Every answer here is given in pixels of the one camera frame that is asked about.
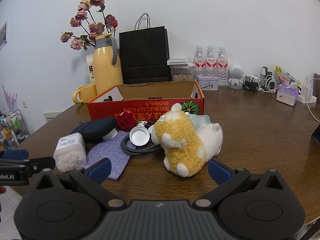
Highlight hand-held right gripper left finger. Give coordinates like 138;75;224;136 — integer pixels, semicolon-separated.
35;158;127;209

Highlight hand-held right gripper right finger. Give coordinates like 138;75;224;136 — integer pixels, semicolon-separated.
192;159;287;209

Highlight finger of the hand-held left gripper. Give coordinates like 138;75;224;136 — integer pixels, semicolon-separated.
0;156;56;172
0;150;29;160

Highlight purple cloth pouch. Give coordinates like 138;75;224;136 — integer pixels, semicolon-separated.
84;131;132;180

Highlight clear cotton swab jar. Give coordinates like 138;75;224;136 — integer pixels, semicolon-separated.
53;133;87;172

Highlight braided grey cable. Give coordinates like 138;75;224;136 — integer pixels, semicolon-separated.
121;121;163;157

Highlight white round brush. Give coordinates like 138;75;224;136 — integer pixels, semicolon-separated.
102;128;118;141

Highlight dark glasses case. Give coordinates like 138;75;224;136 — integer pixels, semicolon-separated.
70;117;117;143

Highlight yellow plush dog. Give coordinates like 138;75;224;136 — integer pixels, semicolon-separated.
152;103;207;178

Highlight red cardboard box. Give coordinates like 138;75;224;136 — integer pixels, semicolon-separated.
87;81;205;123

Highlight metal storage rack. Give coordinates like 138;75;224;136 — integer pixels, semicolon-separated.
0;109;29;153

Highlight clear plastic wrapper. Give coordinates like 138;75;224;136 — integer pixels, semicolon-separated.
186;114;211;130

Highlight purple coral decoration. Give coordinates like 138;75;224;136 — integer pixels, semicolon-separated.
2;84;17;110

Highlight red rose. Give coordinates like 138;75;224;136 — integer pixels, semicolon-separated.
116;112;140;132

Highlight yellow mug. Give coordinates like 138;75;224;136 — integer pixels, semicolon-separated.
72;84;97;104

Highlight printed tin box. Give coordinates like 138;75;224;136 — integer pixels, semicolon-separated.
197;75;219;90

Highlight white milk carton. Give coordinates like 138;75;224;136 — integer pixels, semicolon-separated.
86;54;96;84

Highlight white robot speaker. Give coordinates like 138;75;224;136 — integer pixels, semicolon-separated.
228;64;244;89

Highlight purple tissue pack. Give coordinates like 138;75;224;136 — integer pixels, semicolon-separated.
276;84;299;106

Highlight clear seed container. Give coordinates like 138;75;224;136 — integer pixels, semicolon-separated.
169;64;195;82

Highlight yellow thermos jug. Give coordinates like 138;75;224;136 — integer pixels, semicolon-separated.
92;33;123;95

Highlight dark flat object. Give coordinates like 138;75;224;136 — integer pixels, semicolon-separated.
311;124;320;143

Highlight colourful snack bag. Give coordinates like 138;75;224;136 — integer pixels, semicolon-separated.
275;65;302;88

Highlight small white red box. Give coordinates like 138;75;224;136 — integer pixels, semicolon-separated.
167;58;188;66

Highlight white power strip with charger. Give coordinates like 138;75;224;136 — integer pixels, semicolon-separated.
297;76;319;104

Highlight black paper bag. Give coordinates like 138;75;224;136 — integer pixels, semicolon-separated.
119;12;171;84

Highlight dried pink rose bouquet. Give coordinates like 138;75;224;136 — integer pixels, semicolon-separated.
60;0;118;51

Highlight white cable bundle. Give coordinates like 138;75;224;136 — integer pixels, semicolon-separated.
257;74;278;93

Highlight white charging cable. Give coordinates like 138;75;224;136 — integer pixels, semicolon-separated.
306;79;320;123

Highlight wall poster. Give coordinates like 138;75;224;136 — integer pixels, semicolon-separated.
0;19;9;52

